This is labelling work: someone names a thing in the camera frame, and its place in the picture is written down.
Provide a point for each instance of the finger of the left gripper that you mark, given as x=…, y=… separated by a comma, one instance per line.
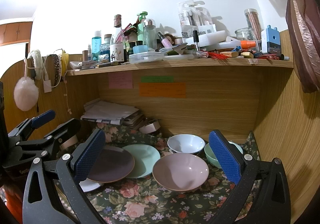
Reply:
x=61, y=127
x=28, y=126

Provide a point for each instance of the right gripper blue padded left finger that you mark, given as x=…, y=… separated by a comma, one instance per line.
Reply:
x=86, y=154

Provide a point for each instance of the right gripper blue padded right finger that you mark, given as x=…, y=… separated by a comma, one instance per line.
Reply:
x=228, y=156

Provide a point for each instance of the mint green bowl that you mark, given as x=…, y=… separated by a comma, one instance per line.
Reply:
x=210, y=156

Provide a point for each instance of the dark purple plate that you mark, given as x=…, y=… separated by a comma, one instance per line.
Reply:
x=113, y=164

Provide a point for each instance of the pink bowl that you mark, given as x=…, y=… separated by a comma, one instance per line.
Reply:
x=180, y=172

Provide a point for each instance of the white bowl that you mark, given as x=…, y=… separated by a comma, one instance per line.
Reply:
x=186, y=143

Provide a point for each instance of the mint green plate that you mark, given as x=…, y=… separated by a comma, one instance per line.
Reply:
x=145, y=157

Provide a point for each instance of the white plate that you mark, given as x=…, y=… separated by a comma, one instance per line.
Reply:
x=89, y=185

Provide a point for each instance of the stack of papers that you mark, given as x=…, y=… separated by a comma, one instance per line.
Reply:
x=99, y=111

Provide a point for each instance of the white charger plug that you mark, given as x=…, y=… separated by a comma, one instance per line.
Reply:
x=47, y=86

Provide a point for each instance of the floral dark tablecloth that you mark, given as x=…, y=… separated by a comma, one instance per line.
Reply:
x=143, y=200

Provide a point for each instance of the pink sticky note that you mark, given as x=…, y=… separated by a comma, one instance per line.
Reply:
x=120, y=80

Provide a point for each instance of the small white box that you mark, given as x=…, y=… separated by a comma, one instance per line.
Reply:
x=150, y=127

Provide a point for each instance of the cartoon mug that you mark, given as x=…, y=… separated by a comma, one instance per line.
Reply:
x=117, y=52

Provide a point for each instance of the blue mouthwash bottle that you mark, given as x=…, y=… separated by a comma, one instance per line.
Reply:
x=95, y=46

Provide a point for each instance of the green sticky note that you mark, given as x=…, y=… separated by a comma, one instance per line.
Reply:
x=157, y=79

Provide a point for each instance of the orange sticky note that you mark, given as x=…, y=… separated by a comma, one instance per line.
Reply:
x=163, y=90

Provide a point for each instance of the clear plastic container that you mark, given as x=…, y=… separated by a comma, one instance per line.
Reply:
x=149, y=56

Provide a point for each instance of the wooden shelf board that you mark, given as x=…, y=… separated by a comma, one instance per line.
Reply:
x=236, y=62

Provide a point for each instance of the green pump bottle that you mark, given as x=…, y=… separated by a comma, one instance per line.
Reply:
x=140, y=25

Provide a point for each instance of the blue plastic block toy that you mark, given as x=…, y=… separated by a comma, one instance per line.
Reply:
x=270, y=41

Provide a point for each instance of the glass jar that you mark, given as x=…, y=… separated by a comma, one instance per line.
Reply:
x=245, y=34

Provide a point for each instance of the pasta jar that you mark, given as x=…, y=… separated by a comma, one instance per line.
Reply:
x=253, y=22

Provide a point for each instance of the pink striped curtain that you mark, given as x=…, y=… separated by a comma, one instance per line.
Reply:
x=302, y=17

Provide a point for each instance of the pink jug with handle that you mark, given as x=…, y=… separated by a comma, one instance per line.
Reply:
x=67, y=142

